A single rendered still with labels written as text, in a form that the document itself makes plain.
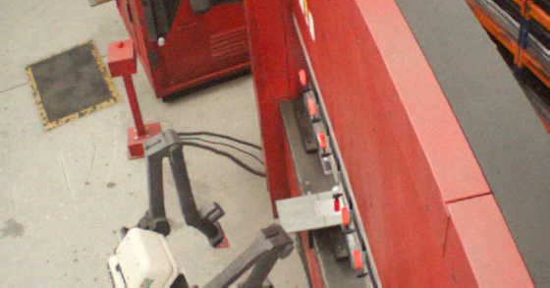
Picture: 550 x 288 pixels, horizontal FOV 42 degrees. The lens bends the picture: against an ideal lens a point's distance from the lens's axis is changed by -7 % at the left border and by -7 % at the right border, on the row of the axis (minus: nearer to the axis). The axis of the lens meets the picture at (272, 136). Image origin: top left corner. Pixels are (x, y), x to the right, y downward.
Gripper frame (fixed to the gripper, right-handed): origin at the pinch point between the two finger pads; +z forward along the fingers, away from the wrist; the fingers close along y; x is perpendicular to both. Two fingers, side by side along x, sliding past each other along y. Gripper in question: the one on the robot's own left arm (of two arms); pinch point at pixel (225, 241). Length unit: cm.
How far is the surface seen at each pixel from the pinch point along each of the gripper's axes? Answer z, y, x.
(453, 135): -102, -101, -86
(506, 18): 115, 100, -180
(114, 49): 13, 181, 17
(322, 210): 18.3, -3.0, -37.2
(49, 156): 57, 201, 108
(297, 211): 14.2, 1.4, -28.7
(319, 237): 28.2, -5.7, -28.8
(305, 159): 34, 39, -41
